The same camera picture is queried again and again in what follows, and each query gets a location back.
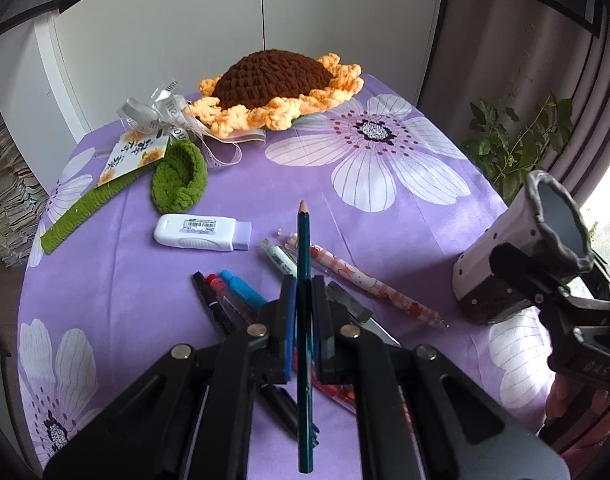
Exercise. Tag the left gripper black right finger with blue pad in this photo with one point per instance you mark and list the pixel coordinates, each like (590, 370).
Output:
(332, 351)

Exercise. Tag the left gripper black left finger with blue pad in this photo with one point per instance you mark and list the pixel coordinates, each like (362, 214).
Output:
(279, 318)

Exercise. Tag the blue pen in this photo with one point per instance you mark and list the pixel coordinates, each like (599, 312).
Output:
(243, 291)

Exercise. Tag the pink patterned pen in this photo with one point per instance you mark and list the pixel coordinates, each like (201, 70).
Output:
(376, 288)

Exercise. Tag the pale green pen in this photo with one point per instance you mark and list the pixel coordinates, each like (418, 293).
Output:
(282, 260)

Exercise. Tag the black marker pen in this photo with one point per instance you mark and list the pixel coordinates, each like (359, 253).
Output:
(276, 399)

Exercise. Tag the dark green pencil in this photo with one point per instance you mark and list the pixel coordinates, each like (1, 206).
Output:
(303, 325)

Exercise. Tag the grey white pen holder cup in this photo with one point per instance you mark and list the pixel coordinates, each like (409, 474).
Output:
(545, 224)

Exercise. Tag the black utility knife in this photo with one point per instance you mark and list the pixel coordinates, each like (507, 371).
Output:
(360, 316)

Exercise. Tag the white correction tape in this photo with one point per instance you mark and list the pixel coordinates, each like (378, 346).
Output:
(216, 234)

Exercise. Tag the purple floral tablecloth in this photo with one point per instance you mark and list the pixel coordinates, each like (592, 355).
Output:
(387, 192)

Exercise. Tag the sunflower gift tag card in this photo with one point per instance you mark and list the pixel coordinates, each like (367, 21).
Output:
(133, 151)

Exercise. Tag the green potted plant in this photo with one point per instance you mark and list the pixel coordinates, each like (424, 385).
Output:
(506, 149)

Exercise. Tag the crochet sunflower head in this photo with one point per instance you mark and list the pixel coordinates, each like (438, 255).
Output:
(270, 89)

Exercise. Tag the silver ribbon bow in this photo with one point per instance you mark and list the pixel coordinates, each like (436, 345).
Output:
(165, 112)

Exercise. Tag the green crochet stem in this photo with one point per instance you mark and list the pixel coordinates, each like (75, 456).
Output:
(84, 208)

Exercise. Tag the white cabinet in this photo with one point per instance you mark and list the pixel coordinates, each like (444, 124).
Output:
(66, 66)

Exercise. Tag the stack of books on floor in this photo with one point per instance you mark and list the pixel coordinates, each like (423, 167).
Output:
(22, 201)

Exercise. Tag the grey curtain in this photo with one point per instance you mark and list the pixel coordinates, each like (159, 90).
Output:
(514, 53)

